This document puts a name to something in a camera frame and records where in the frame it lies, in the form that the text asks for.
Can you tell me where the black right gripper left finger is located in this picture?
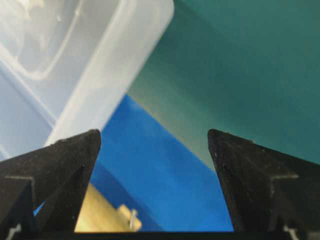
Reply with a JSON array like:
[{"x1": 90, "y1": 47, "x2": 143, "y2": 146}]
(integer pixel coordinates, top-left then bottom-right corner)
[{"x1": 0, "y1": 129, "x2": 101, "y2": 234}]

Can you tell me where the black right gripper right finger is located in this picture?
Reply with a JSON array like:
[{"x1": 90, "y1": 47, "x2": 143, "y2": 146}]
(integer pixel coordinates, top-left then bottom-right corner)
[{"x1": 207, "y1": 129, "x2": 320, "y2": 234}]

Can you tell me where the clear plastic tool box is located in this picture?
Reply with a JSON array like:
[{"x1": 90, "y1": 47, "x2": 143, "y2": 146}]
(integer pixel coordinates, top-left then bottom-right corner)
[{"x1": 0, "y1": 0, "x2": 175, "y2": 160}]

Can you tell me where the green mat under box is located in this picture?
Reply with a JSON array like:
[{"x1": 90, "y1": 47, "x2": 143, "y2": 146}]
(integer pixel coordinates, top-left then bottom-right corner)
[{"x1": 128, "y1": 0, "x2": 320, "y2": 168}]

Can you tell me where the wooden mallet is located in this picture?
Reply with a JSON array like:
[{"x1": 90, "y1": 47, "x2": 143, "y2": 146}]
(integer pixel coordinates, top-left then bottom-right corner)
[{"x1": 74, "y1": 183, "x2": 142, "y2": 233}]

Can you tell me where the blue table cloth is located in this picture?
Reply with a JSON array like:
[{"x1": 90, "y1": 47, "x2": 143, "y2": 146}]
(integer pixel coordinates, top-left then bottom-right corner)
[{"x1": 32, "y1": 93, "x2": 235, "y2": 233}]

